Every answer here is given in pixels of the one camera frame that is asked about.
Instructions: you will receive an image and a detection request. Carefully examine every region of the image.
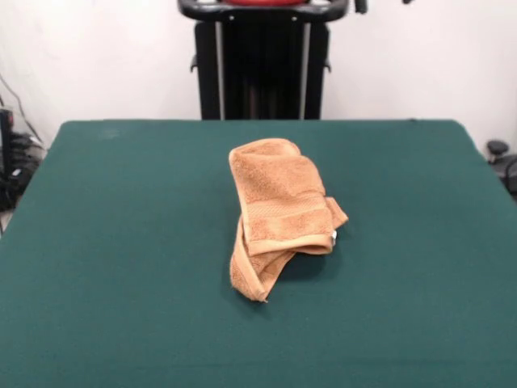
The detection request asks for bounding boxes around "orange terry towel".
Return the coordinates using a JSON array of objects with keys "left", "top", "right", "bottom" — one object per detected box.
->
[{"left": 228, "top": 138, "right": 350, "bottom": 304}]

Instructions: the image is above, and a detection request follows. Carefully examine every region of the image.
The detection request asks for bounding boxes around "dark green tablecloth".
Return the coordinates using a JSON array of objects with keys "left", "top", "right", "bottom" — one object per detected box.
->
[{"left": 0, "top": 118, "right": 517, "bottom": 388}]

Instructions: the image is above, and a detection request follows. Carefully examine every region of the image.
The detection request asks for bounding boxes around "black electronics box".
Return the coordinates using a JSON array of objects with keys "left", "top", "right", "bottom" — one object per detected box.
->
[{"left": 0, "top": 107, "right": 16, "bottom": 181}]

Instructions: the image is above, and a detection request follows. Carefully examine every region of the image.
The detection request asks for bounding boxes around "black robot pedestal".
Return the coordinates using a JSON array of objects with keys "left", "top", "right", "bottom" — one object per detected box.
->
[{"left": 177, "top": 0, "right": 348, "bottom": 121}]

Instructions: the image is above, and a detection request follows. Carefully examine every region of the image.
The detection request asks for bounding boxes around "red robot base ring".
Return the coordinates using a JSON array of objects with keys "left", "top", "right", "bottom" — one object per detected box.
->
[{"left": 221, "top": 0, "right": 309, "bottom": 8}]

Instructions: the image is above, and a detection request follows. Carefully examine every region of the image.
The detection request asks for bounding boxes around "black cable bundle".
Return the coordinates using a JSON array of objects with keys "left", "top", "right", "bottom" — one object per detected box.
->
[{"left": 0, "top": 131, "right": 46, "bottom": 212}]

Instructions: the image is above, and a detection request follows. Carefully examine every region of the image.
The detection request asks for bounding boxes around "grey wall cable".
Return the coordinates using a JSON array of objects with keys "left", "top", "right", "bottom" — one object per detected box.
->
[{"left": 0, "top": 74, "right": 44, "bottom": 145}]

